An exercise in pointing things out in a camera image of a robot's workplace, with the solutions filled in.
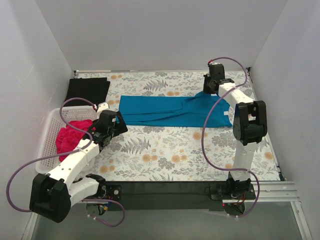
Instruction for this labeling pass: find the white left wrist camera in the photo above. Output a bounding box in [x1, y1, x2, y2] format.
[93, 102, 110, 113]

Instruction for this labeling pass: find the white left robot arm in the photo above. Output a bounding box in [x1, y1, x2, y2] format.
[29, 109, 128, 223]

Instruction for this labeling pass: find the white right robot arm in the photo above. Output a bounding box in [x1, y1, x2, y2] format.
[203, 61, 268, 199]

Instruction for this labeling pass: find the folded black t shirt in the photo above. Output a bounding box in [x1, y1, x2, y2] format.
[65, 77, 111, 106]

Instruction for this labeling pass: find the crumpled pink t shirt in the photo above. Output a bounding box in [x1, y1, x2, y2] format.
[55, 119, 93, 154]

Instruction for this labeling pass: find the blue t shirt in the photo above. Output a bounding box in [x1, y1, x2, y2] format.
[119, 91, 219, 128]

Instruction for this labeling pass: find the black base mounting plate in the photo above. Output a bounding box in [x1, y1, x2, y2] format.
[84, 181, 258, 212]

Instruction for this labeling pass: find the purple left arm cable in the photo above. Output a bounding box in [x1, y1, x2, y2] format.
[5, 97, 126, 228]

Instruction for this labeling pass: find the white plastic laundry basket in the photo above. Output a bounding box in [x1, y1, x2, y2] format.
[35, 105, 98, 174]

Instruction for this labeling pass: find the aluminium frame rail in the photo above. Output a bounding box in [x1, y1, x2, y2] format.
[220, 181, 313, 240]

